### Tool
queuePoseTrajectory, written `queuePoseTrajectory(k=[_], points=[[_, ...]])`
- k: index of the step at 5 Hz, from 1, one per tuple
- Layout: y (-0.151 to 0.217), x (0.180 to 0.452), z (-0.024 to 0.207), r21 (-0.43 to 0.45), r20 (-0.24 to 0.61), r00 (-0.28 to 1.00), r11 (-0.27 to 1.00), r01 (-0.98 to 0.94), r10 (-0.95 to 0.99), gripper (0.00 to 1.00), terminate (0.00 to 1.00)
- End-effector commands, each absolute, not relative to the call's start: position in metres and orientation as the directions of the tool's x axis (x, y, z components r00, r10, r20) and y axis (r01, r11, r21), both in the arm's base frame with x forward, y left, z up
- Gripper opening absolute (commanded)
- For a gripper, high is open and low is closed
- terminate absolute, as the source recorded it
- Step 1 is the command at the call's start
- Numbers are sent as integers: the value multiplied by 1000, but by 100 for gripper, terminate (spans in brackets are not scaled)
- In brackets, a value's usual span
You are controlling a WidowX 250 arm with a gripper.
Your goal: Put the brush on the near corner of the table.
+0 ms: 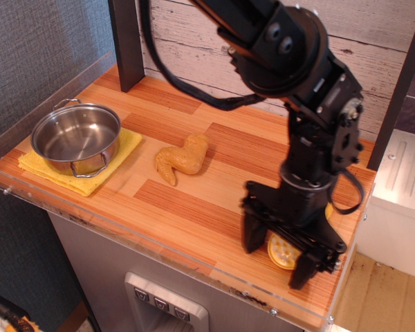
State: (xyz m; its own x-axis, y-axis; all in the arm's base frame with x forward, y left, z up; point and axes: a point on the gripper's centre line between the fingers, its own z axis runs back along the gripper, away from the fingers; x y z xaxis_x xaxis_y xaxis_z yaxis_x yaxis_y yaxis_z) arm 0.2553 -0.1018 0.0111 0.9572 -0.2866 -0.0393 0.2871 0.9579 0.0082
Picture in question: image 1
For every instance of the dark right vertical post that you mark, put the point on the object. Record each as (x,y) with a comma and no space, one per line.
(398,97)

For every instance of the clear acrylic table guard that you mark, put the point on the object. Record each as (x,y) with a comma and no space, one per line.
(191,231)

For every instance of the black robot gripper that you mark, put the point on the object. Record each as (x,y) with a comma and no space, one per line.
(295,211)

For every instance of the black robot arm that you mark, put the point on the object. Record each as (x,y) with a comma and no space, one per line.
(282,52)

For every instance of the white cabinet at right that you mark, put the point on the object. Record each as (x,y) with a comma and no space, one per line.
(387,231)

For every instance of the steel pot with handles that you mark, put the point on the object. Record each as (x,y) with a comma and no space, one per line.
(74,131)

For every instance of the orange object at bottom left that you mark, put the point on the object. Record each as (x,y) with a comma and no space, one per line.
(18,323)

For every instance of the yellow folded cloth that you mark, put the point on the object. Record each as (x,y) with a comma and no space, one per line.
(83,176)

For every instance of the toy chicken wing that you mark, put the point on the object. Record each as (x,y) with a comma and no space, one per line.
(187,159)

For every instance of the steel cabinet with dispenser panel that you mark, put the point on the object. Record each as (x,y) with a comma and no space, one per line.
(103,265)

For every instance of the yellow brush with white bristles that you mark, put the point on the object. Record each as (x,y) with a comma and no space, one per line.
(281,252)

